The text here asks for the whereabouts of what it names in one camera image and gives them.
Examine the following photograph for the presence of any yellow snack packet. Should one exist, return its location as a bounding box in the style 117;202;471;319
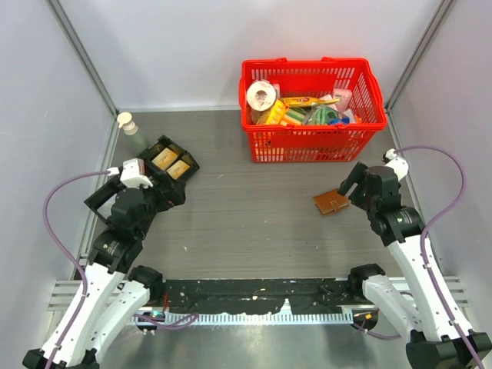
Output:
280;97;339;108

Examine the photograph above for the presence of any gold card in tray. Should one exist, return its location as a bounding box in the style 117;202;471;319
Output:
151;148;178;171
167;160;190;180

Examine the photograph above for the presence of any red plastic shopping basket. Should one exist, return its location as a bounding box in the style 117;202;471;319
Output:
239;57;387;163

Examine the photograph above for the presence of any green soap pump bottle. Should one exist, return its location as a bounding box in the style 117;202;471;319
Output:
116;111;149;157

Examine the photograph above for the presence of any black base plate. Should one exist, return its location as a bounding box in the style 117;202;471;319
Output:
165;278;371;315

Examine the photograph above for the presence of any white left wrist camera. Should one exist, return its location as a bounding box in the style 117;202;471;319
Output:
108;158;153;189

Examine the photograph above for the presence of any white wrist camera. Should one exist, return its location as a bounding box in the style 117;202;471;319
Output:
383;148;409;182
108;158;153;189

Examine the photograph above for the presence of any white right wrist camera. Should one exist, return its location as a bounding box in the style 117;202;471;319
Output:
383;148;409;182

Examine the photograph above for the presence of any brown leather card holder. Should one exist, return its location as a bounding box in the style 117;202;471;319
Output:
313;189;349;216

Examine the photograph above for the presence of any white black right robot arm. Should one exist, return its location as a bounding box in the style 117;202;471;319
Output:
337;158;491;368

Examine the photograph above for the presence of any green round package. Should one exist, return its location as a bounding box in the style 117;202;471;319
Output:
305;105;343;125

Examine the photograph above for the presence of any blue packet in basket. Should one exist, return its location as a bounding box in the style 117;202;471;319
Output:
328;117;350;125

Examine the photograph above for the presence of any pink white box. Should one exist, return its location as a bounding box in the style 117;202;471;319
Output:
331;88;353;112

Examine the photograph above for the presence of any yellow green sponge pack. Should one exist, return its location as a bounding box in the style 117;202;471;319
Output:
255;108;308;126

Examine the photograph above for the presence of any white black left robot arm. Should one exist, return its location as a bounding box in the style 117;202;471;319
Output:
22;178;185;368

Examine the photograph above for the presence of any aluminium rail frame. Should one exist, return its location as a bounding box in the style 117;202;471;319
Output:
48;276;470;326

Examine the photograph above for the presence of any black card organizer tray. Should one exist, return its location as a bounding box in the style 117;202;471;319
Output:
85;135;200;223

